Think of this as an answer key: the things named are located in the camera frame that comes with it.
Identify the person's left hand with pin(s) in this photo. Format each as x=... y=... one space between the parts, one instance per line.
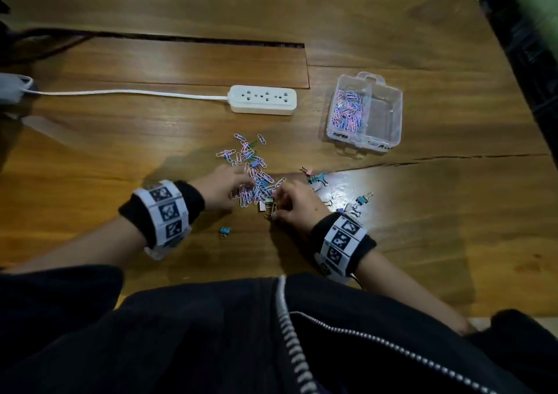
x=218 y=189

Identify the person's right hand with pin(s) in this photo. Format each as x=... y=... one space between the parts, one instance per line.
x=301 y=208

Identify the scatter of small binder clips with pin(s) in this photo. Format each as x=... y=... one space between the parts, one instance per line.
x=316 y=178

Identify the pile of pastel paper clips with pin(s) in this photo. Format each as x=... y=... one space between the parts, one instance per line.
x=257 y=180
x=348 y=110

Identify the clear plastic compartment box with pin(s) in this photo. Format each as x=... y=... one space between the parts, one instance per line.
x=386 y=112

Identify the person's left forearm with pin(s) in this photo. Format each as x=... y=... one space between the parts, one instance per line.
x=78 y=245

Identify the person's right forearm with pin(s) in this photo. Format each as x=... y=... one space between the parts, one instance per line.
x=405 y=291

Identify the white power strip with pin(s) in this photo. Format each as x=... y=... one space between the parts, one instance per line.
x=263 y=100

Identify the black zip jacket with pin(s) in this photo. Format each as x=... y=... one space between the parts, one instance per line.
x=131 y=341

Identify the grey power adapter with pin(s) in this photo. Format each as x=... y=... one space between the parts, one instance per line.
x=11 y=88

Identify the black desktop device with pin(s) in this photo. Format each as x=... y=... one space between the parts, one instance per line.
x=3 y=23

